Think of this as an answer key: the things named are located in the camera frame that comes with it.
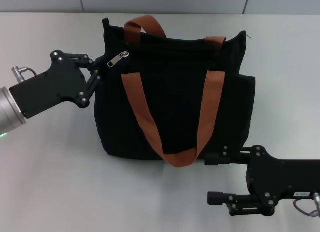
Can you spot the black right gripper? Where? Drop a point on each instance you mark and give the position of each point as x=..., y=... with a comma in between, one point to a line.
x=282, y=179

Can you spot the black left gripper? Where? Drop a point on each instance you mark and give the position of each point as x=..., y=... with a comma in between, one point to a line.
x=50, y=89

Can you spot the silver zipper pull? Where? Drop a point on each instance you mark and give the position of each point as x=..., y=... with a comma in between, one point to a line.
x=117, y=59

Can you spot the black fabric tote bag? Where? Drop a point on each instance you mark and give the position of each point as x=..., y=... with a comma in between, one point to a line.
x=175, y=101

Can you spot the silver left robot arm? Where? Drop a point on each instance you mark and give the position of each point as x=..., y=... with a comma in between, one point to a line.
x=8, y=111

